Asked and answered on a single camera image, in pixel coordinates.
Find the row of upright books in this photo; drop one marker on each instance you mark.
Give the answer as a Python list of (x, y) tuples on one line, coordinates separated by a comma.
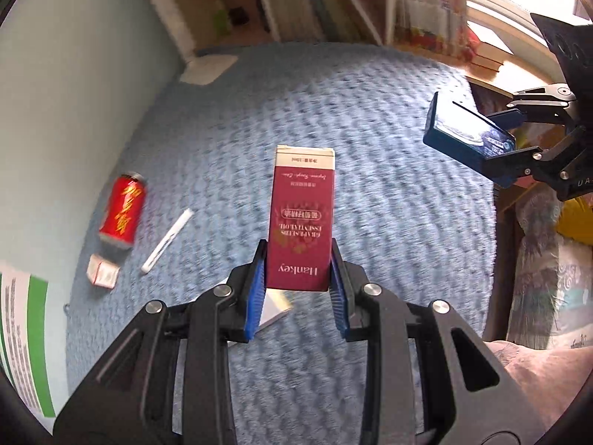
[(310, 4)]

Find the stack of colourful books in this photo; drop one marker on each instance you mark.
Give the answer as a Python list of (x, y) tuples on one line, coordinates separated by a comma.
[(431, 14)]

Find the printed patterned fabric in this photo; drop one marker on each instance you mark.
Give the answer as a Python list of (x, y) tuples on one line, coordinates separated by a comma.
[(542, 278)]

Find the white stick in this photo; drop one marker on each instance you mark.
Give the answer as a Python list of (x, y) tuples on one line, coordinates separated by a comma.
[(167, 241)]

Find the yellow cloth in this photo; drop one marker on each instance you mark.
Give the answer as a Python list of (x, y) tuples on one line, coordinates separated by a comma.
[(577, 220)]

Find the small dark bottle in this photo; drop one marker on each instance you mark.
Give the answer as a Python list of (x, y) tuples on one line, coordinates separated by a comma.
[(239, 15)]

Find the green bottle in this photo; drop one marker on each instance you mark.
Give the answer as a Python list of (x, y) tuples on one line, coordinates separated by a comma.
[(222, 22)]

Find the small white and red box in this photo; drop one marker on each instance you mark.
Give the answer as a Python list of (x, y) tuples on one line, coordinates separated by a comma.
[(103, 272)]

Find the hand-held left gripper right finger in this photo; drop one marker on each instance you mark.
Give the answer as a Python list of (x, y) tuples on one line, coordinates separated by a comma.
[(337, 292)]

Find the dark red carton box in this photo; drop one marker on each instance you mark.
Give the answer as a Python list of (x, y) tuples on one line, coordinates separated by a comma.
[(301, 222)]

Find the long white cardboard box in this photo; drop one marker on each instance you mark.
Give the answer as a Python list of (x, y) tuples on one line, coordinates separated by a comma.
[(275, 306)]

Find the white desk lamp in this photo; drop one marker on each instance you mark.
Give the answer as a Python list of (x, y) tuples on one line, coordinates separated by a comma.
[(204, 67)]

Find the red drink can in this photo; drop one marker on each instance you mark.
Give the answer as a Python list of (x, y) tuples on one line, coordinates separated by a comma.
[(123, 211)]

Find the pink cloth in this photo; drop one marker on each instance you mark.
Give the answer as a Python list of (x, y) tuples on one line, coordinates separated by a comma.
[(542, 371)]

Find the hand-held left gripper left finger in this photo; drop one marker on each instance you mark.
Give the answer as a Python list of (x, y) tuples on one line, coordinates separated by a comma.
[(257, 287)]

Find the green striped wall poster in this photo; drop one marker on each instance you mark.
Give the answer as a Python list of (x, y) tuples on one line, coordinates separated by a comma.
[(23, 333)]

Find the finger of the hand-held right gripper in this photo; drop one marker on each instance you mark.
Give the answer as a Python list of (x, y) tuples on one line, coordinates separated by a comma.
[(509, 169), (542, 104)]

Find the pile of flat books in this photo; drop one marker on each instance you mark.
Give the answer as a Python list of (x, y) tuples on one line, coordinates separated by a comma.
[(489, 55)]

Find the dark blue box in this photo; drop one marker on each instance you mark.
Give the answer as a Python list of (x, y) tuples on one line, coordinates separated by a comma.
[(458, 134)]

